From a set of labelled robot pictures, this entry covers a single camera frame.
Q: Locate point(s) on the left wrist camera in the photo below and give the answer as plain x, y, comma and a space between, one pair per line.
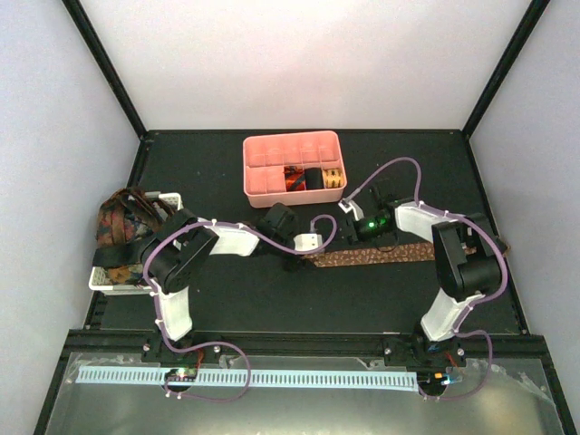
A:
308, 242

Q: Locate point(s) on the brown floral tie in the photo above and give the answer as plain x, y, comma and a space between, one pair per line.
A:
407, 253

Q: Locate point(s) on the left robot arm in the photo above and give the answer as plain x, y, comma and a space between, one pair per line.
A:
179, 249

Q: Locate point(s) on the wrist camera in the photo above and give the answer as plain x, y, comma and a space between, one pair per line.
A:
308, 242
350, 207

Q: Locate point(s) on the yellow black rolled tie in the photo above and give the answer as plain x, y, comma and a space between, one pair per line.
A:
332, 178

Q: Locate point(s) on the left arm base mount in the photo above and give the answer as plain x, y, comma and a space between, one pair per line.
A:
184, 367

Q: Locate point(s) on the light blue slotted cable duct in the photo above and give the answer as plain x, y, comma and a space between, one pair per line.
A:
256, 378

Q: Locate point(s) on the pile of dark ties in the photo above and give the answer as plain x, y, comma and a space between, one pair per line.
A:
123, 221

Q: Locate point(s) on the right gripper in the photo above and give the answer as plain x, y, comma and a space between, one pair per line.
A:
359, 237

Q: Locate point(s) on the left black frame post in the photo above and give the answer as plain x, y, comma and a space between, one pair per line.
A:
93, 42

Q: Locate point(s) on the white basket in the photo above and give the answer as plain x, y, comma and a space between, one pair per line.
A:
99, 282

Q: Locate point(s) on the right black frame post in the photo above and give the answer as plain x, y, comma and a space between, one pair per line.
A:
517, 41

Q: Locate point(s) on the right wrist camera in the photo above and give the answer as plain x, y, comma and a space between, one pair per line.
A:
350, 207

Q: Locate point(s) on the orange black rolled tie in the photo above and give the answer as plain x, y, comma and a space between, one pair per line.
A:
294, 178

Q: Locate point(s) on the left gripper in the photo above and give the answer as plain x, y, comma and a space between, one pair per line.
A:
295, 265

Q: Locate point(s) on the black frame post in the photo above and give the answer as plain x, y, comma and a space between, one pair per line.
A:
517, 41
93, 42

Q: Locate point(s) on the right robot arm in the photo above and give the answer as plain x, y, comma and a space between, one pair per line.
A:
469, 263

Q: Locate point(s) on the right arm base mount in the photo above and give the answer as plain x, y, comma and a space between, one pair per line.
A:
437, 364

